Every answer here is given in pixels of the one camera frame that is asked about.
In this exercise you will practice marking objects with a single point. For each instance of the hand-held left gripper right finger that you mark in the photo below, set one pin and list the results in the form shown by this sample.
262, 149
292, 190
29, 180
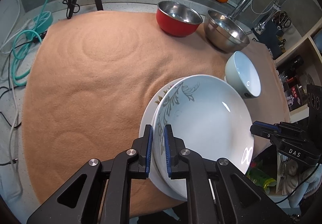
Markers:
167, 151

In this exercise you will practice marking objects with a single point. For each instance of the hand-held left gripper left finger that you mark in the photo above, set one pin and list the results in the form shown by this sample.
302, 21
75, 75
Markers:
149, 148

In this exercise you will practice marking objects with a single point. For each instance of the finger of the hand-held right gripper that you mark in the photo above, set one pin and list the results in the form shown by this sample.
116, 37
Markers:
293, 136
264, 131

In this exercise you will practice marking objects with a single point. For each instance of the white plate pink flower print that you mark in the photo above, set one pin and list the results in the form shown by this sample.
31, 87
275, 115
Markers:
143, 123

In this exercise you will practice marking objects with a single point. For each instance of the white plate green leaf print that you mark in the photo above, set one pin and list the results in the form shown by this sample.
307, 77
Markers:
208, 123

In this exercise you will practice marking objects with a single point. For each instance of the pale blue ceramic bowl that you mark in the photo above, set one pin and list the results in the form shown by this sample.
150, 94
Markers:
245, 73

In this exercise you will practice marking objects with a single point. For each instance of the stainless steel bowl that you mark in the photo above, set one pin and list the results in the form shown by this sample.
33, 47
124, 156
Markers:
221, 40

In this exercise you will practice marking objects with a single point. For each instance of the red steel-lined bowl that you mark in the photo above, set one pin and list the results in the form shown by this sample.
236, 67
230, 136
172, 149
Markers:
173, 25

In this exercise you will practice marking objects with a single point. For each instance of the beige shelf unit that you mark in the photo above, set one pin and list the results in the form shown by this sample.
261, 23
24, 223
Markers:
296, 50

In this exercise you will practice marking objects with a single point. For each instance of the orange cloth mat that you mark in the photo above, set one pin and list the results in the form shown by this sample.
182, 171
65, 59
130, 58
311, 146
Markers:
88, 88

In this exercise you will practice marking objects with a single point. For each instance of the dark blue utensil holder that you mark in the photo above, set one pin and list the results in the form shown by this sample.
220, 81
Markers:
270, 35

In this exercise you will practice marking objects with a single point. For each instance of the black scissors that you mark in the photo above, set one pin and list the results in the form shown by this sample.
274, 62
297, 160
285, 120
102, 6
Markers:
281, 19

